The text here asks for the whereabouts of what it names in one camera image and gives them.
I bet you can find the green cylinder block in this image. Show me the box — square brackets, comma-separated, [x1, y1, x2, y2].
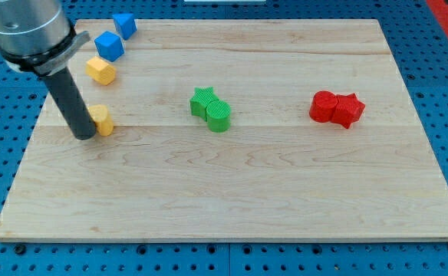
[206, 100, 231, 133]

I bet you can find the blue triangle block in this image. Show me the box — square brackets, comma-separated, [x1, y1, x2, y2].
[112, 13, 137, 41]

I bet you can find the yellow pentagon block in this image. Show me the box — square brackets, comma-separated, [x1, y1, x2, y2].
[85, 56, 117, 85]

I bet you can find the red star block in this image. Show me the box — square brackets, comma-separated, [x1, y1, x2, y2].
[330, 94, 365, 129]

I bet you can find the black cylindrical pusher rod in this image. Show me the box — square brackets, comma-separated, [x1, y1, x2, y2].
[42, 67, 96, 140]

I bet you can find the blue cube block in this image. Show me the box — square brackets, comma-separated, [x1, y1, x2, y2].
[94, 31, 125, 61]

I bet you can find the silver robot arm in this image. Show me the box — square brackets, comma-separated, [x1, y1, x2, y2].
[0, 0, 96, 140]

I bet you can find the wooden board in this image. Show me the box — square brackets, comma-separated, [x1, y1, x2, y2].
[0, 19, 448, 243]

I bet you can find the yellow heart block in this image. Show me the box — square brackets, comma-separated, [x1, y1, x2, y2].
[88, 104, 114, 136]

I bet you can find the red cylinder block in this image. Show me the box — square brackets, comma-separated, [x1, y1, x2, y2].
[309, 90, 338, 123]

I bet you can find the green star block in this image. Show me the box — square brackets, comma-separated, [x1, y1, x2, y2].
[189, 87, 219, 121]

